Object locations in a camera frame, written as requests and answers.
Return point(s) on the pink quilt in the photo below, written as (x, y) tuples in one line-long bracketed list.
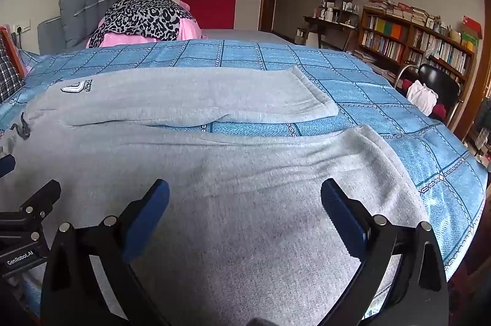
[(153, 34)]

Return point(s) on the white wall socket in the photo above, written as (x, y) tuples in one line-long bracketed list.
[(22, 27)]

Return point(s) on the blue patterned bedspread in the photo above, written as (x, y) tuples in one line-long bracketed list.
[(450, 181)]

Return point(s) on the grey sweatpants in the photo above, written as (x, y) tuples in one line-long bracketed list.
[(245, 234)]

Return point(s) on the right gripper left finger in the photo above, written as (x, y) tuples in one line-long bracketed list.
[(71, 294)]

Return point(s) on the small shelf with trinkets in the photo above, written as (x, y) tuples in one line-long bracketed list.
[(344, 12)]

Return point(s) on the grey padded headboard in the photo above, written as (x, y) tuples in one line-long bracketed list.
[(71, 30)]

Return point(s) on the wooden bookshelf with books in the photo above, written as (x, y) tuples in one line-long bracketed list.
[(403, 35)]

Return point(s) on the plaid pillow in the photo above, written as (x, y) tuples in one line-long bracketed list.
[(10, 79)]

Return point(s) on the leopard print blanket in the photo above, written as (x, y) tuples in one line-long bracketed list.
[(142, 17)]

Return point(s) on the black chair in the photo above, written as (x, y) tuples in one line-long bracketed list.
[(447, 89)]

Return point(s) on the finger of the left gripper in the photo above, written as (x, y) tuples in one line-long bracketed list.
[(7, 164), (41, 203)]

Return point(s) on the dark wooden desk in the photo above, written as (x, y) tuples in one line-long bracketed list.
[(328, 34)]

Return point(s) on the white bag on chair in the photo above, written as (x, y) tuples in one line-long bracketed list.
[(422, 97)]

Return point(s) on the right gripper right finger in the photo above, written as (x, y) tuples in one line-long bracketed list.
[(418, 294)]

